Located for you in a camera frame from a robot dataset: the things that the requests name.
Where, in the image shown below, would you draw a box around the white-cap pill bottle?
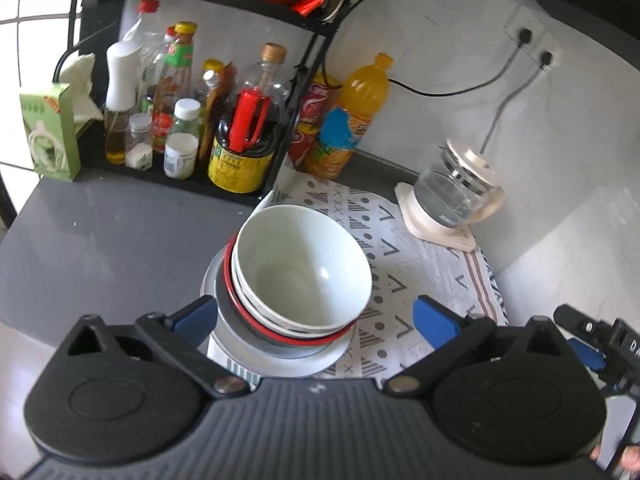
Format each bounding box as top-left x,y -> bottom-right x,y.
163,98 -> 201,180

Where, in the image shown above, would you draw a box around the small glass spice jar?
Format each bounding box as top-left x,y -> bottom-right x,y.
125,113 -> 153,171

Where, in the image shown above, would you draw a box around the black wire spice rack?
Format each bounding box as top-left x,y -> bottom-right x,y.
66,0 -> 357,206

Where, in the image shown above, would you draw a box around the red cola can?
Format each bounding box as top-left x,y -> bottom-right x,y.
296,70 -> 342,129
288,125 -> 319,168

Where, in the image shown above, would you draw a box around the patterned white table mat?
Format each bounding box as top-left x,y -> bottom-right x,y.
257,168 -> 508,382

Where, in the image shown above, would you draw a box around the cream kettle base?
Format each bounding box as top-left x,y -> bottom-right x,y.
394,182 -> 477,252

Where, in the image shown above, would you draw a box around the white oil spray bottle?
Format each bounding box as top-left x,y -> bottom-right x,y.
104,40 -> 142,166

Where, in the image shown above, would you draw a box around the large white floral plate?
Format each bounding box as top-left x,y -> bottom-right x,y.
201,250 -> 356,385

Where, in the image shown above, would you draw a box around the black power cable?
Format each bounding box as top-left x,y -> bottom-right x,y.
387,27 -> 534,99
478,49 -> 556,156

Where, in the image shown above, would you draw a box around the clear cork-top bottle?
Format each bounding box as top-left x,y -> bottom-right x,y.
235,42 -> 288,107

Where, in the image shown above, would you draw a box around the green tissue box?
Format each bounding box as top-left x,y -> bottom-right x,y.
20,82 -> 81,182

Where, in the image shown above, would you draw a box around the white bowl yellow outside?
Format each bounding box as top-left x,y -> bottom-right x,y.
231,204 -> 372,333

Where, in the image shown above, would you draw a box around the large soy sauce jug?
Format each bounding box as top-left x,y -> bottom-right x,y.
207,88 -> 280,194

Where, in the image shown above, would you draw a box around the orange juice bottle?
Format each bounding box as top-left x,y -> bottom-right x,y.
303,52 -> 394,180

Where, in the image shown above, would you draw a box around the large white bowl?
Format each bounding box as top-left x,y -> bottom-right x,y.
231,263 -> 349,338

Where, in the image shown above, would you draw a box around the glass electric kettle cream lid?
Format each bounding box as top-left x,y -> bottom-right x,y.
413,140 -> 506,229

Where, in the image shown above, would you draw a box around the red plastic plate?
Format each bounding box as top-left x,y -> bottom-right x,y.
222,234 -> 356,347

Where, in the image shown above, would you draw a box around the person's right hand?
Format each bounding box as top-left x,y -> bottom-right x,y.
612,444 -> 640,474

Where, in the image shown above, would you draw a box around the red-label sauce bottle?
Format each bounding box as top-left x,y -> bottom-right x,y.
152,21 -> 198,153

